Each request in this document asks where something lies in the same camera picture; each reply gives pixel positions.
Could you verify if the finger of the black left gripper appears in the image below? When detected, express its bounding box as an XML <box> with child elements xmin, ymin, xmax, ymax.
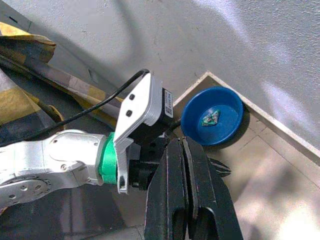
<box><xmin>213</xmin><ymin>166</ymin><xmax>232</xmax><ymax>179</ymax></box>
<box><xmin>208</xmin><ymin>158</ymin><xmax>229</xmax><ymax>170</ymax></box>

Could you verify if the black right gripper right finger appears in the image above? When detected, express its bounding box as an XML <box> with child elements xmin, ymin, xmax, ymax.
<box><xmin>181</xmin><ymin>136</ymin><xmax>245</xmax><ymax>240</ymax></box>

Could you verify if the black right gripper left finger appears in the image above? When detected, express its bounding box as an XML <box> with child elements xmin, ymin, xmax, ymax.
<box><xmin>143</xmin><ymin>136</ymin><xmax>190</xmax><ymax>240</ymax></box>

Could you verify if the yellow grey plaid cloth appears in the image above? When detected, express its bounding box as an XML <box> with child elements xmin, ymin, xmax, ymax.
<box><xmin>0</xmin><ymin>21</ymin><xmax>125</xmax><ymax>150</ymax></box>

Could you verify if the grey top-load washing machine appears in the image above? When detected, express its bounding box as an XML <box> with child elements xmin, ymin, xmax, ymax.
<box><xmin>0</xmin><ymin>0</ymin><xmax>176</xmax><ymax>240</ymax></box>

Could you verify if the blue plastic basin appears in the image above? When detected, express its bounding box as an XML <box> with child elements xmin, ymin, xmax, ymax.
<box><xmin>179</xmin><ymin>86</ymin><xmax>245</xmax><ymax>148</ymax></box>

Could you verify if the small green wrapper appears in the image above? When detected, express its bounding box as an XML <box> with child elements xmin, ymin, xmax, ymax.
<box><xmin>201</xmin><ymin>108</ymin><xmax>221</xmax><ymax>128</ymax></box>

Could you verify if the cream skirting board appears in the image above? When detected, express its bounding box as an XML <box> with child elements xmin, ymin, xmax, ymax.
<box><xmin>171</xmin><ymin>70</ymin><xmax>320</xmax><ymax>161</ymax></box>

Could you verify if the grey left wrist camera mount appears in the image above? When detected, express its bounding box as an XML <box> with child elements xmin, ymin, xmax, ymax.
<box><xmin>113</xmin><ymin>72</ymin><xmax>175</xmax><ymax>195</ymax></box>

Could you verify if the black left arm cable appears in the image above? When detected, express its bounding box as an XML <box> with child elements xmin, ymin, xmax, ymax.
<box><xmin>0</xmin><ymin>68</ymin><xmax>151</xmax><ymax>149</ymax></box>

